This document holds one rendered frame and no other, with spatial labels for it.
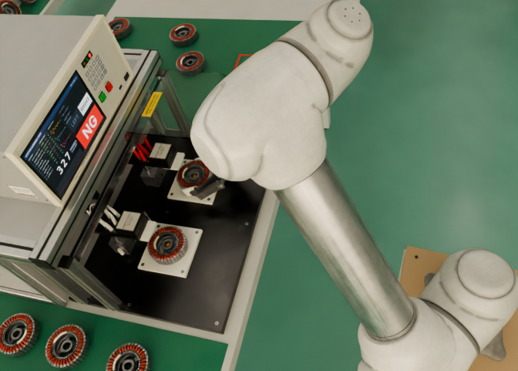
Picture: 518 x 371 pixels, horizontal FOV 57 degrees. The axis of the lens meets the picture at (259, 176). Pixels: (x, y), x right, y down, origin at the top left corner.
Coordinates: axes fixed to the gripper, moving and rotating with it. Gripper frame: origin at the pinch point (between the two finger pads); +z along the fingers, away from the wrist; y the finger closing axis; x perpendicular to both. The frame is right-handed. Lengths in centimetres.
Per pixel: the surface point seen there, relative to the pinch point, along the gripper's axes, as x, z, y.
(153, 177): -8.0, 9.8, 3.7
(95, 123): -37.1, -6.5, 10.5
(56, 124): -46, -12, 20
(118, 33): -29, 54, -67
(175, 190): -0.9, 6.0, 5.0
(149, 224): -8.3, -0.9, 22.5
